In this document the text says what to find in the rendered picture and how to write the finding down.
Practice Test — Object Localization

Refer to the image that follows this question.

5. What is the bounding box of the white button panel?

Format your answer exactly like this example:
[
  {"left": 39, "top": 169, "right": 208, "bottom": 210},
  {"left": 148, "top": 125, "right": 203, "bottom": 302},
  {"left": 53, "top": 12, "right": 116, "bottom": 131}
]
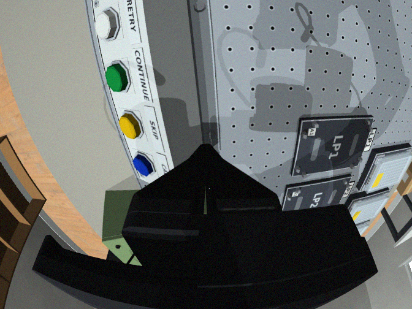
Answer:
[{"left": 91, "top": 0, "right": 220, "bottom": 183}]

